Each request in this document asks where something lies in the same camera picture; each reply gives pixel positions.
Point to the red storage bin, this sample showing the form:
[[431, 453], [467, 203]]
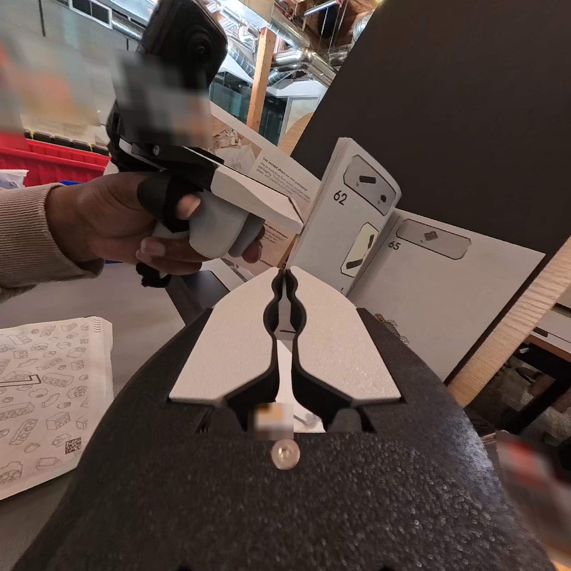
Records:
[[44, 165]]

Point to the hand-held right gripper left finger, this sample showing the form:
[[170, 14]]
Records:
[[227, 357]]

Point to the white book stand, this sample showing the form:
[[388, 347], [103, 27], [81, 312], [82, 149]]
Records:
[[446, 111]]

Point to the toy car instruction booklet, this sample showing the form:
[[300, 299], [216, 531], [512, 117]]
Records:
[[446, 303]]

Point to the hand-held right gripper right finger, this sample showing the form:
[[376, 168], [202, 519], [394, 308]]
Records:
[[343, 357]]

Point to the person's left hand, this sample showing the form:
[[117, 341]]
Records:
[[98, 214]]

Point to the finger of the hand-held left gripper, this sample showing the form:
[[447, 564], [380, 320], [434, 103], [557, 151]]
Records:
[[258, 200]]

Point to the person's left forearm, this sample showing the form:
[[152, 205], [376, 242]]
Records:
[[26, 232]]

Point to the black desk mat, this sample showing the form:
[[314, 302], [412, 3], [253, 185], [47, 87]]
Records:
[[187, 294]]

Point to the white brick-print paper bag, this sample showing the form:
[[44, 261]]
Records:
[[53, 401]]

